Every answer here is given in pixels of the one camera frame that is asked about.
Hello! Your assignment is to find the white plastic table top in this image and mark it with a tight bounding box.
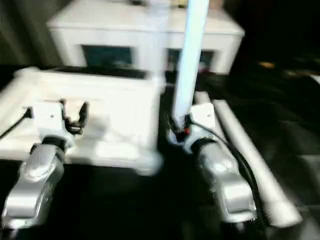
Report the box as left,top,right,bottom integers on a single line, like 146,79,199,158
0,65,166,176

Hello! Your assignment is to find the white plastic table leg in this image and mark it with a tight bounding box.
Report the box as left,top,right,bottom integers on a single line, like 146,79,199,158
194,91,214,105
148,0,170,94
213,99,304,229
168,0,210,146

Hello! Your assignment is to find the white cabinet with glass doors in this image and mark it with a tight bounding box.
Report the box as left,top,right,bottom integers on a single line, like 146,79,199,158
46,0,246,76

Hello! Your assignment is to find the black mat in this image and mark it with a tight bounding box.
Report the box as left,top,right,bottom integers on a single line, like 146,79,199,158
0,62,320,240

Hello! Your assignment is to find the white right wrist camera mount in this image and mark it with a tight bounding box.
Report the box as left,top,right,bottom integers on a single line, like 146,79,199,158
183,103,218,154

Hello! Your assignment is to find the grey curtain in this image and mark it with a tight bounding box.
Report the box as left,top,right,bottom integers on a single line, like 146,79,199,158
0,0,66,66

